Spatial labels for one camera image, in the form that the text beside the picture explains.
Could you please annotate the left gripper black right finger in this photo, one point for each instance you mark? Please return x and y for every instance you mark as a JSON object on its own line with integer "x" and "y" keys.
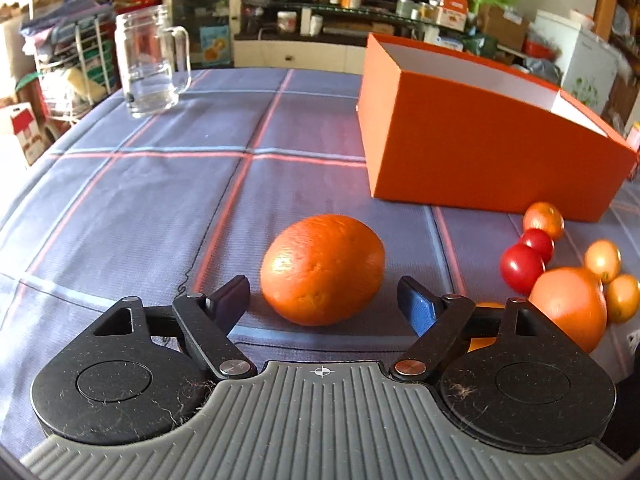
{"x": 439, "y": 322}

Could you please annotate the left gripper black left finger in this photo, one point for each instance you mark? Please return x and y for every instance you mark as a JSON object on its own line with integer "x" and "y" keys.
{"x": 206, "y": 323}

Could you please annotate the red cherry tomato front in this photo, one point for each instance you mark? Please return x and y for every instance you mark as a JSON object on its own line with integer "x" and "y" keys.
{"x": 520, "y": 267}

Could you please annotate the red cherry tomato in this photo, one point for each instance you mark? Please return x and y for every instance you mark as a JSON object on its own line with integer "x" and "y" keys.
{"x": 520, "y": 267}
{"x": 540, "y": 241}

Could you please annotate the red cherry tomato back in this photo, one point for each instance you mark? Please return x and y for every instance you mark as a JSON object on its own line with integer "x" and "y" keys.
{"x": 540, "y": 241}

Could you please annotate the small orange tangerine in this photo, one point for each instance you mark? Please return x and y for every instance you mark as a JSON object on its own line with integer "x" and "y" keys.
{"x": 545, "y": 217}

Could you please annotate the yellow kumquat upper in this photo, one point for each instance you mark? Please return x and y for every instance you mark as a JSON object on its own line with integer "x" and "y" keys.
{"x": 603, "y": 258}

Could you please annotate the yellow kumquat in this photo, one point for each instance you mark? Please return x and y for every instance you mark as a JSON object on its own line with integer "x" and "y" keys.
{"x": 622, "y": 298}
{"x": 603, "y": 258}

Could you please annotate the orange cardboard box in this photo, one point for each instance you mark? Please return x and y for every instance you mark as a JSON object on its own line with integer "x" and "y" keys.
{"x": 448, "y": 128}

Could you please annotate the yellow kumquat lower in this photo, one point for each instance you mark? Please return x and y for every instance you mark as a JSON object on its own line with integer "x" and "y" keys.
{"x": 622, "y": 298}

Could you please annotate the glass mug jar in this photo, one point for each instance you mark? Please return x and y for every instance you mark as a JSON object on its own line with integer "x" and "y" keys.
{"x": 153, "y": 59}

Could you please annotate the white tv stand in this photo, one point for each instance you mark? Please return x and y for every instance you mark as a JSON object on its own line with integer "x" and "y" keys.
{"x": 304, "y": 36}

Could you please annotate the glass door cabinet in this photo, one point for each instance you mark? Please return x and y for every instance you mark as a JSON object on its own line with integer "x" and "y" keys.
{"x": 211, "y": 25}

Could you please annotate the white wire cart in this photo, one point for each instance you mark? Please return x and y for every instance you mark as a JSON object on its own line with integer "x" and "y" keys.
{"x": 72, "y": 43}

